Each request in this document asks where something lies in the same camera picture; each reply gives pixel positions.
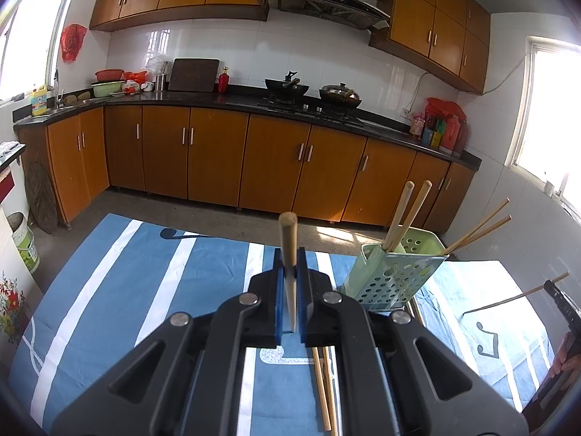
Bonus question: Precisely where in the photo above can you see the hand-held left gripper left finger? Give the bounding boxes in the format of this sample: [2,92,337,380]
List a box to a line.
[50,249,289,436]

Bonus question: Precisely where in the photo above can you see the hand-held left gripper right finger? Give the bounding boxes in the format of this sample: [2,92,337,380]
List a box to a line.
[296,249,529,436]

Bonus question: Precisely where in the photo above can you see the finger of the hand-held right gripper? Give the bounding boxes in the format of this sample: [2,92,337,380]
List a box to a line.
[543,280,581,330]

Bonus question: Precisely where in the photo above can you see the dark wooden chopstick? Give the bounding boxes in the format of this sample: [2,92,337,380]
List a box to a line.
[447,215,512,255]
[464,272,570,314]
[442,198,511,255]

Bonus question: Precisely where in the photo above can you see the green perforated utensil holder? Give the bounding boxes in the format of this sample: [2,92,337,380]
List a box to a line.
[340,229,450,312]

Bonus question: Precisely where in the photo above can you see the person's right hand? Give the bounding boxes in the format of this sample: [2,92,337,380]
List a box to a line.
[547,331,577,380]

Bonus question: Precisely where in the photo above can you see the blue white striped tablecloth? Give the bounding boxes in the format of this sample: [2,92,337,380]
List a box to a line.
[9,213,557,436]

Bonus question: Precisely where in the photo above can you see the wooden base cabinets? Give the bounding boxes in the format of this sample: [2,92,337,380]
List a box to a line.
[18,104,477,232]

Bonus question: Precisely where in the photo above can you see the window beside bottles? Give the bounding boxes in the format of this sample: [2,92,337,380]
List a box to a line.
[506,36,581,219]

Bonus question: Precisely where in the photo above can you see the dark red oil bottle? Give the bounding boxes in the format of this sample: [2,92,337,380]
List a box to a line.
[454,120,469,155]

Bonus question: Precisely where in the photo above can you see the black gas stove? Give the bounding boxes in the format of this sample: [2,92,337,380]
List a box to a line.
[258,95,364,123]

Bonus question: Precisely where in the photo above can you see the green yellow carton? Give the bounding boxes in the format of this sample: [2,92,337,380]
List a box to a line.
[422,120,443,147]

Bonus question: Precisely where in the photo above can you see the black kitchen countertop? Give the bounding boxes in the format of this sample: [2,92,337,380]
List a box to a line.
[0,84,483,169]

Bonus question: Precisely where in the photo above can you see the dark lidded pot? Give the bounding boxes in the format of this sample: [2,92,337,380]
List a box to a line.
[318,82,363,107]

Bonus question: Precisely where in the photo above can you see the large red plastic bag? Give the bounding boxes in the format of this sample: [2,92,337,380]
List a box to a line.
[427,97,466,121]

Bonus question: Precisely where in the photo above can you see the black wok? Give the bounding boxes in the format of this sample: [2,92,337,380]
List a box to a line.
[264,71,310,97]

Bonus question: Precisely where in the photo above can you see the dark wooden cutting board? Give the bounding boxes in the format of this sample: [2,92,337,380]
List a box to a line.
[168,58,221,93]

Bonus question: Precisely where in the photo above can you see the white green bucket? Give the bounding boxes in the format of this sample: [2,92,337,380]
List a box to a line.
[7,213,41,275]

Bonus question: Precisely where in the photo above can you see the round woven mat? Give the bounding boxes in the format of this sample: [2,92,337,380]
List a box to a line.
[25,161,60,234]

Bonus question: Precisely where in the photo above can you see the red white plastic bag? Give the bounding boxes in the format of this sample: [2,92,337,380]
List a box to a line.
[123,71,155,94]

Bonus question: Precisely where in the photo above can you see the green basin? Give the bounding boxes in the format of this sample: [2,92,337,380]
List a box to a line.
[91,80,125,98]

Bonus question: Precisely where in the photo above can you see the yellow detergent bottle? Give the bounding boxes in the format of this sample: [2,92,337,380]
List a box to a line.
[31,84,48,116]

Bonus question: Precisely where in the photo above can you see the hanging red plastic bag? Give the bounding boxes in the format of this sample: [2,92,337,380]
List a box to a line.
[60,24,88,63]

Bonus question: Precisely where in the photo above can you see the window beside sink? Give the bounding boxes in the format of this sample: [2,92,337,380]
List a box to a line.
[0,0,80,101]

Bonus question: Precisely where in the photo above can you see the white wall cable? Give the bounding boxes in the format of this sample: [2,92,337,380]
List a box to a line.
[405,52,532,114]

